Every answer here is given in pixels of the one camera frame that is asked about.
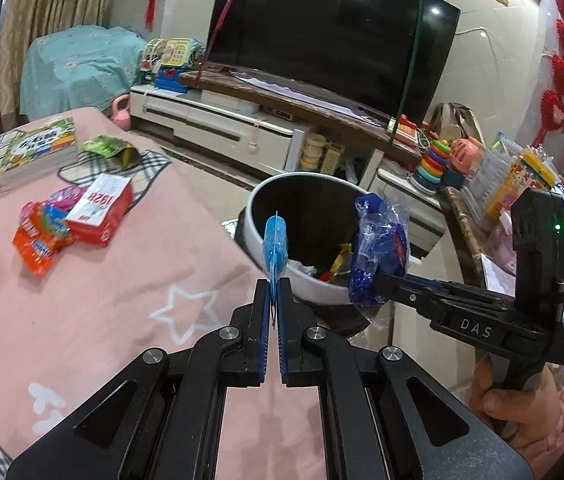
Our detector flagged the teal cloth covered furniture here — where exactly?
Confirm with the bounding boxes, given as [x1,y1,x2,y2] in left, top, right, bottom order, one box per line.
[19,25,149,122]

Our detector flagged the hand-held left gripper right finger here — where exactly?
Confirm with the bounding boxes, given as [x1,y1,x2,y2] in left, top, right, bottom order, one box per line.
[276,280,533,480]

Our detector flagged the green snack packet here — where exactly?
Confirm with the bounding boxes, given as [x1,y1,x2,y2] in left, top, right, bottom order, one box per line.
[80,136,138,169]

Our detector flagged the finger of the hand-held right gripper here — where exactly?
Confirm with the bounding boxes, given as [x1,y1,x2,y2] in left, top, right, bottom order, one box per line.
[412,277,513,307]
[379,272,463,313]

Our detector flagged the yellow food jars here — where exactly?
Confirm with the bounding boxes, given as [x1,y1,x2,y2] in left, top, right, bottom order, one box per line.
[302,133,327,171]

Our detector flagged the pink ribbon strap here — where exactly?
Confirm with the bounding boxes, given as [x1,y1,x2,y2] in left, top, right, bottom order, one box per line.
[202,0,255,78]

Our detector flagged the pink blanket with plaid patches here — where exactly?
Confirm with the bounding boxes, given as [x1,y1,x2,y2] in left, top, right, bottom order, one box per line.
[0,107,333,480]

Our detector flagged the black flat television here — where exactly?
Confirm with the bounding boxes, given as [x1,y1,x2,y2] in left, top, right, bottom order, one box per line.
[202,0,463,126]

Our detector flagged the green cover book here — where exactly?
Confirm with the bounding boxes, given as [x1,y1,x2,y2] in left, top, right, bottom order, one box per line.
[0,116,78,193]

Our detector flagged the red toy telephone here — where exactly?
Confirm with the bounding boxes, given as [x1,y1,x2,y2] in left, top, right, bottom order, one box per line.
[391,114,425,150]

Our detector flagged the white television cabinet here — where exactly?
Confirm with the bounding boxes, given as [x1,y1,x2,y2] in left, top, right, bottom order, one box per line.
[129,71,443,221]

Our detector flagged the pink toy container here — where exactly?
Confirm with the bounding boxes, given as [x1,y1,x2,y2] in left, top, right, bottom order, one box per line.
[444,137,485,188]

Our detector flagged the clear plastic drawer organiser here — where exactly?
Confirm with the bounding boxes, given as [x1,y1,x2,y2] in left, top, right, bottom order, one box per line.
[462,140,523,221]

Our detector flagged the yellow cartoon box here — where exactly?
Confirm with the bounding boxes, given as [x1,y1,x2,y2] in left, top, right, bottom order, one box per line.
[512,147,560,206]

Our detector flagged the rainbow stacking ring toy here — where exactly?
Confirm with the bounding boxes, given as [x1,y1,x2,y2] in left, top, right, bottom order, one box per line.
[410,140,455,195]

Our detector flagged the toy cash register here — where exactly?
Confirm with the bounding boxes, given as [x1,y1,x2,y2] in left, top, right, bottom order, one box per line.
[139,37,205,95]

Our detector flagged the pink round snack packet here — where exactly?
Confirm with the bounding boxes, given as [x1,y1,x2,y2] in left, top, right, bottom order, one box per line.
[46,186,85,211]

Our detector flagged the white trash bin black liner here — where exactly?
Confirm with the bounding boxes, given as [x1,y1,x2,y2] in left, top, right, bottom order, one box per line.
[234,172,443,338]

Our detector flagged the yellow brown snack packet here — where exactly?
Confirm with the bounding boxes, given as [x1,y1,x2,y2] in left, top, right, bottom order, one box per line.
[331,243,353,281]

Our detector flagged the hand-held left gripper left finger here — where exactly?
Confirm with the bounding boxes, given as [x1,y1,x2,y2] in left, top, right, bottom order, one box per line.
[6,277,275,480]

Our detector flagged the pink kettlebell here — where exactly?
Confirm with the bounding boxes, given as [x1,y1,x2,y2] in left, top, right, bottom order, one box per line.
[112,94,133,131]

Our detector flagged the orange snack packet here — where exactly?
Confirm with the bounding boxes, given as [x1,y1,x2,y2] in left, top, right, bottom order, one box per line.
[12,200,75,276]

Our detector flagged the beige backpack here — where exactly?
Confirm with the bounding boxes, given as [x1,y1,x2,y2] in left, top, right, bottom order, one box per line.
[429,102,483,148]

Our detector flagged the yellow grater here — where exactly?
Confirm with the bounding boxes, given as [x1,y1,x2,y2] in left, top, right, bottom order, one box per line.
[323,142,343,176]

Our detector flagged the red and white box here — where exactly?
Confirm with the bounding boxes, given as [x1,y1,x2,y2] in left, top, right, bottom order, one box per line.
[65,172,133,247]

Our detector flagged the person's right hand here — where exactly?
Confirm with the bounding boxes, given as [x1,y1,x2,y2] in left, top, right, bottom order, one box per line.
[469,355,563,442]

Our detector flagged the clear plastic bag blue print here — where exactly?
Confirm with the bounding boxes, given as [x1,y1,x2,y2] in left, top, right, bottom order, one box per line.
[348,192,413,331]

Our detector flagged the thin blue wrapper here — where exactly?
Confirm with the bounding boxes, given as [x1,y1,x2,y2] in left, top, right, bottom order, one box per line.
[262,210,289,331]

